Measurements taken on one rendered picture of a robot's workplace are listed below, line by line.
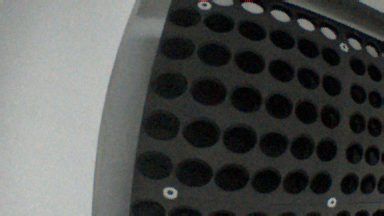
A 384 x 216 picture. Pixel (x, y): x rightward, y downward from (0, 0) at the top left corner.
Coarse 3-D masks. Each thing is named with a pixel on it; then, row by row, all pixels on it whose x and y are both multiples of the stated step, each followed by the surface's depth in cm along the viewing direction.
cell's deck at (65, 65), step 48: (0, 0) 41; (48, 0) 40; (96, 0) 40; (0, 48) 39; (48, 48) 39; (96, 48) 39; (0, 96) 37; (48, 96) 37; (96, 96) 38; (0, 144) 36; (48, 144) 36; (96, 144) 36; (0, 192) 34; (48, 192) 35; (96, 192) 37
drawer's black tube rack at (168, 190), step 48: (192, 48) 45; (240, 48) 45; (288, 48) 49; (336, 48) 46; (192, 96) 44; (240, 96) 48; (288, 96) 44; (336, 96) 44; (144, 144) 42; (192, 144) 46; (240, 144) 47; (288, 144) 43; (336, 144) 43; (144, 192) 41; (192, 192) 41; (240, 192) 41; (288, 192) 45; (336, 192) 41
